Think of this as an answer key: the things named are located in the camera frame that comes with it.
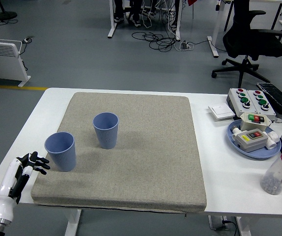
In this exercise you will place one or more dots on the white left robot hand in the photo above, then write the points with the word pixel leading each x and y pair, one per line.
pixel 7 179

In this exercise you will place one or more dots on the blue ribbed plastic cup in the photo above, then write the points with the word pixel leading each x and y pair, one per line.
pixel 107 137
pixel 63 157

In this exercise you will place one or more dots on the white table leg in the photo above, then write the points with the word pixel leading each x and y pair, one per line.
pixel 243 227
pixel 72 223

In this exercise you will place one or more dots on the grey-brown fabric mat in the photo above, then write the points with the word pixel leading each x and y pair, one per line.
pixel 141 159

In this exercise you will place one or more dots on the floor power outlet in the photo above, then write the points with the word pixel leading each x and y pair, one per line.
pixel 28 39

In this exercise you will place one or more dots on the black fan stand base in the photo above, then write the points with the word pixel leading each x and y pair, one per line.
pixel 4 16

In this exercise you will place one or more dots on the person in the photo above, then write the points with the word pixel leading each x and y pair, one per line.
pixel 118 9

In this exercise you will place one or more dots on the white plastic pipe fitting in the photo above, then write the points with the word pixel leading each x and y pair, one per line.
pixel 235 132
pixel 273 140

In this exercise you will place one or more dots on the grey four-button control box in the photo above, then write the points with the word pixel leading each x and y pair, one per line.
pixel 236 94
pixel 268 110

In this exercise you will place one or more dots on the white desk leg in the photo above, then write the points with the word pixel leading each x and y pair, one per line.
pixel 213 46

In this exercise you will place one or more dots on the blue round plate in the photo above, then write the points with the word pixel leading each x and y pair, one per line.
pixel 259 155

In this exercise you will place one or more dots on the clear bottle with red cap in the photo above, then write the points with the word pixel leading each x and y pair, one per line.
pixel 277 177

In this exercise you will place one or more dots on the black office chair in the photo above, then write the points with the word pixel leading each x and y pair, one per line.
pixel 251 41

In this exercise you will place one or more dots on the black wrapped keyboard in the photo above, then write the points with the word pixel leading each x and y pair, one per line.
pixel 278 97

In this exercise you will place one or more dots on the white desk frame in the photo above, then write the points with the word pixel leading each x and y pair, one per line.
pixel 112 22

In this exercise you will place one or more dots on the white wall switch panel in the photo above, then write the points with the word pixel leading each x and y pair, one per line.
pixel 220 111

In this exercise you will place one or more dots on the white switch box green red buttons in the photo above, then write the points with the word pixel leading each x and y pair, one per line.
pixel 247 124

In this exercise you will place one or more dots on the grey switch box yellow label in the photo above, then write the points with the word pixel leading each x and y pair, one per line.
pixel 251 143

